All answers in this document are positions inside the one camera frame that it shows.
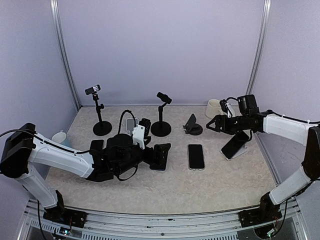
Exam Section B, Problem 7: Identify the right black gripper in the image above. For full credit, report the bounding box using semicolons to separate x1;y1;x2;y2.
207;114;250;135

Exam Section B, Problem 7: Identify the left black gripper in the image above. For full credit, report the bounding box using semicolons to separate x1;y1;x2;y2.
116;143;171;175

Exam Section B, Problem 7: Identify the blue-edged black smartphone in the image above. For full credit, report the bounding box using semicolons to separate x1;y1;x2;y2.
149;144;170;172

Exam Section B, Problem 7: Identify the white folding phone stand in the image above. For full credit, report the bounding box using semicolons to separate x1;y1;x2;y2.
125;118;136;135

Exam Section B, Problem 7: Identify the small black disc phone stand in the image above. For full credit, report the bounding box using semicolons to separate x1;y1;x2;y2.
183;113;203;136

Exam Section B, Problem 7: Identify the black round-base phone stand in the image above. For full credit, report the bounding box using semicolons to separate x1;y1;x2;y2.
85;84;112;136

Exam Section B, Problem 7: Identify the black smartphone white back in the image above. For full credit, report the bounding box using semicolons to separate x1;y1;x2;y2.
90;139;104;151

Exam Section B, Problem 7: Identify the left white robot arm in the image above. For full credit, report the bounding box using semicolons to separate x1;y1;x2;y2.
0;123;171;223

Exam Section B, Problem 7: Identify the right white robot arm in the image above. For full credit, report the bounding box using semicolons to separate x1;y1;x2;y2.
206;94;320;222

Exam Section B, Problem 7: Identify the cream ceramic mug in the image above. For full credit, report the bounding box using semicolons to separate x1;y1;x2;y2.
205;99;224;119

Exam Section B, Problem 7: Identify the light blue plastic cup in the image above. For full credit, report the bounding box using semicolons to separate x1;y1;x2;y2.
51;131;72;151

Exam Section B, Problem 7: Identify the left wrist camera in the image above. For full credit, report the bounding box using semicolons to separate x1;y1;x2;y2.
132;124;145;150

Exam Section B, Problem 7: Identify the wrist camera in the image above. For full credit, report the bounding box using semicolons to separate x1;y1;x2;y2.
219;99;236;118
132;124;145;150

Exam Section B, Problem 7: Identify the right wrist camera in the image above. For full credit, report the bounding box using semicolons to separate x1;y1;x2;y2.
219;99;236;118

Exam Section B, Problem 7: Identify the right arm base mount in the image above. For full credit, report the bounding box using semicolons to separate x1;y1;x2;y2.
238;208;282;228

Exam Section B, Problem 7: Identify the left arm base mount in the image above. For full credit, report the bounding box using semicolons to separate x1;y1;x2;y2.
43;208;88;228

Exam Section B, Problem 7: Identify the right aluminium frame post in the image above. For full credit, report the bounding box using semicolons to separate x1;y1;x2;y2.
246;0;272;95

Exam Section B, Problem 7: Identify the aluminium frame post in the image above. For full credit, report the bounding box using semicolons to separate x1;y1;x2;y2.
50;0;81;111
246;0;272;95

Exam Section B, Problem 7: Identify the front aluminium rail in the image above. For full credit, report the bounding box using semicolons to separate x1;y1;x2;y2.
14;199;312;240

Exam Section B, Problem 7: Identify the left aluminium frame post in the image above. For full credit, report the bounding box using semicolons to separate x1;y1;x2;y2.
50;0;81;111

